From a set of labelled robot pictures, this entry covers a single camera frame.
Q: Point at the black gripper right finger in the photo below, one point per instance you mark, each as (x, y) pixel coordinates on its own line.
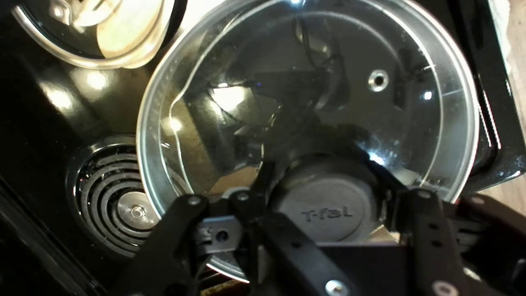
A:
(437, 252)

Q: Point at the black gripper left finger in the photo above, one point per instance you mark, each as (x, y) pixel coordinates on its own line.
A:
(153, 252)

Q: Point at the glass pot lid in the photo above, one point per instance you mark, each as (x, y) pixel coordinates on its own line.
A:
(329, 210)

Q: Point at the black electric stove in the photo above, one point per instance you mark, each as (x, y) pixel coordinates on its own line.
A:
(33, 136)

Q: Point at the steel cooking pot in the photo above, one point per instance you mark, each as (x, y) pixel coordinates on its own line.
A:
(66, 33)

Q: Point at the bare coil burner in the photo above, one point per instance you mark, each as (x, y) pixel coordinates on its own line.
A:
(104, 202)

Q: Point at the wooden slotted spatula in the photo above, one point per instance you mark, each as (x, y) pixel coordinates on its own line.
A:
(132, 33)

